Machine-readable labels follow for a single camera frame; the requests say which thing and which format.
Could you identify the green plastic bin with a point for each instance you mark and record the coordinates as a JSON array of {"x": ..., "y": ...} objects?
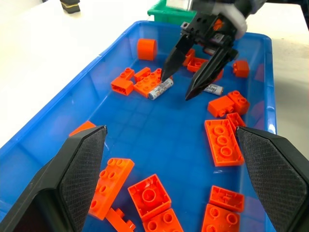
[{"x": 166, "y": 15}]

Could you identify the thin orange toy brick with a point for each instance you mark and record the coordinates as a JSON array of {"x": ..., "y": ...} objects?
[{"x": 120, "y": 218}]

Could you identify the orange rounded toy block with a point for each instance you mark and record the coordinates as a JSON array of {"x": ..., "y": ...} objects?
[{"x": 146, "y": 49}]

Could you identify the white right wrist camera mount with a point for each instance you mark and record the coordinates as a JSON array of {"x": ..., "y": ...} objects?
[{"x": 235, "y": 20}]

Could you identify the long orange toy brick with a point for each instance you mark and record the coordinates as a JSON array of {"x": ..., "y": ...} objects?
[
  {"x": 112, "y": 183},
  {"x": 223, "y": 143}
]

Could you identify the blue plastic bin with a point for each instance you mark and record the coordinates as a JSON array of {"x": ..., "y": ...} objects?
[{"x": 159, "y": 135}]

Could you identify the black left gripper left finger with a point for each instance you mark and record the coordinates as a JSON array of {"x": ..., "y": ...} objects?
[{"x": 72, "y": 174}]

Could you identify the black and yellow block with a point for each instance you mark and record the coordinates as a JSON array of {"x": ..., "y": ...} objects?
[{"x": 70, "y": 5}]

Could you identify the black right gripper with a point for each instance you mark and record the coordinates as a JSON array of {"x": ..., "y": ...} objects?
[{"x": 205, "y": 29}]

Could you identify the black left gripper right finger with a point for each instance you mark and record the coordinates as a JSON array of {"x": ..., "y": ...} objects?
[{"x": 275, "y": 174}]

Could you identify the white printed AA battery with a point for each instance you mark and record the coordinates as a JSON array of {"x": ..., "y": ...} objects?
[
  {"x": 161, "y": 89},
  {"x": 214, "y": 90},
  {"x": 209, "y": 51}
]

